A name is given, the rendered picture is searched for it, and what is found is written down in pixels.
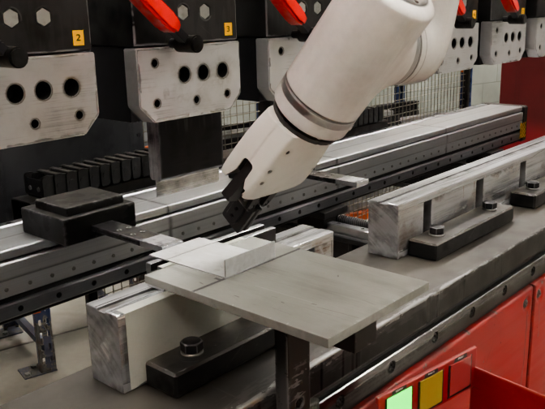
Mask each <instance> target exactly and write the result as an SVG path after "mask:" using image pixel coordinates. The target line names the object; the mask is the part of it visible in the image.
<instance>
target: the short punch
mask: <svg viewBox="0 0 545 409"><path fill-rule="evenodd" d="M147 134H148V156H149V169H150V177H151V179H152V180H156V192H157V197H160V196H166V195H169V194H172V193H175V192H180V191H184V190H187V189H191V188H194V187H199V186H203V185H206V184H209V183H215V182H218V181H219V167H220V166H223V165H224V160H223V140H222V121H221V112H216V113H211V114H203V115H198V116H193V117H188V118H179V119H175V120H170V121H164V122H159V123H150V122H147Z"/></svg>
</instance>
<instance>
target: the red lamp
mask: <svg viewBox="0 0 545 409"><path fill-rule="evenodd" d="M470 369H471V355H469V356H467V357H465V358H464V359H462V360H460V361H458V362H456V363H455V364H452V365H451V366H450V384H449V396H452V395H453V394H455V393H457V392H458V391H460V390H463V389H464V388H466V387H467V386H469V385H470Z"/></svg>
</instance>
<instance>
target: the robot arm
mask: <svg viewBox="0 0 545 409"><path fill-rule="evenodd" d="M458 5H459V0H332V1H331V2H330V3H329V5H328V7H327V9H326V10H325V12H324V13H323V14H322V16H321V18H320V20H319V21H318V23H317V25H316V26H315V27H314V29H313V30H312V32H311V34H310V36H309V37H308V38H307V40H306V42H305V43H304V45H303V47H302V48H301V49H300V51H299V52H298V54H297V56H296V58H295V59H294V61H293V62H292V63H291V65H290V67H289V69H288V71H287V72H286V73H285V75H284V76H283V78H282V79H281V82H280V83H279V84H278V85H277V87H276V90H275V99H274V102H273V105H271V106H269V107H268V108H267V109H266V110H265V111H264V112H263V113H262V114H261V115H260V116H259V117H258V118H257V119H256V121H255V122H254V123H253V124H252V125H251V127H250V128H249V129H248V130H247V132H246V133H245V135H244V136H243V137H242V139H241V140H240V141H239V142H238V144H237V145H236V146H235V148H234V150H233V151H232V152H231V154H230V155H229V156H228V158H227V159H226V161H225V163H224V165H223V166H222V168H221V171H222V173H224V175H228V174H233V173H237V172H238V173H237V174H236V175H235V177H234V178H233V179H232V180H231V181H230V183H229V184H228V185H227V186H226V187H225V189H224V190H223V191H222V195H223V196H224V197H225V198H226V199H227V201H229V203H228V204H227V206H226V207H225V209H224V211H223V216H224V217H225V219H226V220H227V222H228V223H229V224H230V225H231V226H232V228H233V229H234V230H235V232H236V233H239V232H242V230H248V228H249V227H250V226H251V224H252V223H253V221H254V220H255V219H256V218H257V216H258V215H259V213H260V212H261V210H262V208H261V207H264V206H266V205H267V204H268V203H269V202H270V201H271V200H272V198H273V197H274V196H275V195H276V194H277V193H278V192H282V191H284V190H287V189H290V188H292V187H296V186H298V185H299V184H300V183H302V182H303V181H304V180H305V179H306V178H307V176H308V175H309V174H310V173H311V172H312V171H313V169H314V168H315V166H316V165H317V163H318V162H319V161H320V159H321V158H322V156H323V155H324V153H325V151H326V150H327V148H328V146H329V145H330V144H332V143H333V142H335V141H336V140H339V139H341V138H343V137H344V136H345V135H346V133H347V132H348V131H350V130H351V128H352V127H353V126H354V123H355V122H356V120H357V119H358V117H359V116H360V114H361V113H362V112H363V111H364V110H365V108H366V107H367V106H368V104H369V103H370V102H371V100H372V99H373V98H374V97H375V96H376V95H377V94H378V93H379V92H381V91H382V90H383V89H385V88H387V87H389V86H394V85H407V84H417V83H420V82H423V81H425V80H427V79H428V78H430V77H431V76H433V75H434V74H435V73H436V71H437V70H438V69H439V67H440V65H441V63H442V62H443V60H444V57H445V55H446V53H447V50H448V46H449V43H450V41H451V37H452V34H453V28H454V24H455V20H456V16H457V9H458ZM260 206H261V207H260Z"/></svg>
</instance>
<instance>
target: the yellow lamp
mask: <svg viewBox="0 0 545 409"><path fill-rule="evenodd" d="M442 383H443V370H441V371H439V372H438V373H436V374H434V375H432V376H430V377H428V378H426V379H425V380H423V381H420V398H419V409H429V408H431V407H433V406H435V405H436V404H437V403H440V402H441V401H442Z"/></svg>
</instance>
